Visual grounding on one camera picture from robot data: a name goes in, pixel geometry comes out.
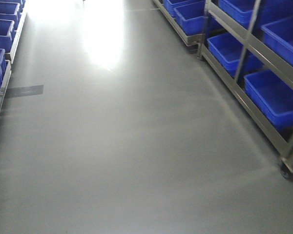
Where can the blue bin upper front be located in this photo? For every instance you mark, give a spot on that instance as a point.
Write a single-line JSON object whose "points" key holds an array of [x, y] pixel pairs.
{"points": [[278, 36]]}

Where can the right metal shelf rack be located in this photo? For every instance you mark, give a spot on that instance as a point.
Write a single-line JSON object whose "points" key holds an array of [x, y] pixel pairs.
{"points": [[249, 44]]}

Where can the blue bin lower front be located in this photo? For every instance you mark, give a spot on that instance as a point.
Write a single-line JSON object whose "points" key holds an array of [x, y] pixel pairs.
{"points": [[272, 96]]}

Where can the metal shelf rack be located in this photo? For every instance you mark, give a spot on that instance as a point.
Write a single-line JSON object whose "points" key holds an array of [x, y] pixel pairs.
{"points": [[12, 17], [249, 44]]}

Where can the blue bin lower middle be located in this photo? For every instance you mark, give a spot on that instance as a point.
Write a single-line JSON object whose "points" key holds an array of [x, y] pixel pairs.
{"points": [[227, 50]]}

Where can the left metal shelf rack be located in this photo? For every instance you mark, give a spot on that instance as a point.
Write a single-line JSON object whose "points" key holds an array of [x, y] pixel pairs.
{"points": [[12, 17]]}

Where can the blue bin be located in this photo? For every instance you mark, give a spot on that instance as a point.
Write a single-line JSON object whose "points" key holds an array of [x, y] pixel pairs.
{"points": [[227, 50], [278, 36], [272, 96]]}

